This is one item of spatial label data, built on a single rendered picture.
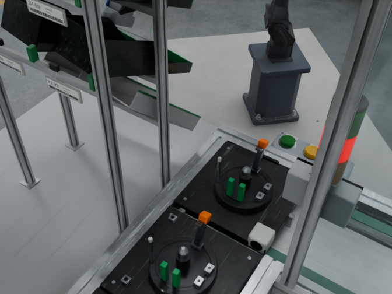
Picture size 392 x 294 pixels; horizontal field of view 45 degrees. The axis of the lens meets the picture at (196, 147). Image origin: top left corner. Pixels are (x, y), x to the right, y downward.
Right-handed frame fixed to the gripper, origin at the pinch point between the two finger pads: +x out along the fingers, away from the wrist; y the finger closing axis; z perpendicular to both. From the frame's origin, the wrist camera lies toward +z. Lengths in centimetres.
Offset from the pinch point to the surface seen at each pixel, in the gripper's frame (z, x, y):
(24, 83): -130, 9, -155
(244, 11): -187, -150, -115
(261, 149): -20.2, 5.9, 44.1
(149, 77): 0.1, 13.5, 22.8
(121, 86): -9.3, 15.3, 10.6
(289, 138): -35, -7, 42
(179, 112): -16.9, 10.2, 23.1
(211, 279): -18, 36, 55
